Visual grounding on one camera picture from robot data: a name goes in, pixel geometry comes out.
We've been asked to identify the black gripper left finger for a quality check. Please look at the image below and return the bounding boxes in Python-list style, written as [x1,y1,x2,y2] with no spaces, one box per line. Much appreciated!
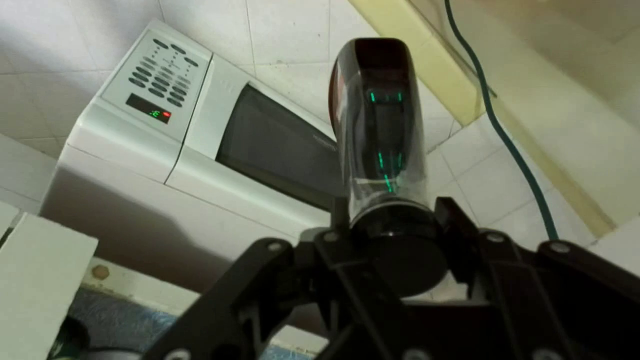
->
[142,198,402,360]

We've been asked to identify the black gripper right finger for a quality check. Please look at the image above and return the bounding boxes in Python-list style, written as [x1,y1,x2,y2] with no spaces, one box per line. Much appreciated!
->
[432,195,640,360]

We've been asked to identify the dark glass bottle black cap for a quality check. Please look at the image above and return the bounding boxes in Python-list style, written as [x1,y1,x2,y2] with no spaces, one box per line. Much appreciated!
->
[328,35,447,296]

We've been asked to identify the white lower cabinet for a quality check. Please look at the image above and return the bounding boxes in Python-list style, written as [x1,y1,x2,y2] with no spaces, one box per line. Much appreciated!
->
[465,0,640,228]

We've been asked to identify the white microwave oven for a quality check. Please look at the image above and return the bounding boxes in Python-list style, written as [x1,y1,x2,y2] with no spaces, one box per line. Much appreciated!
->
[38,17,348,296]

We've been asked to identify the dark power cable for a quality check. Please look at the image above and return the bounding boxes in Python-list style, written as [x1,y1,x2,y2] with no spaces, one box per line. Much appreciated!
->
[441,0,561,242]

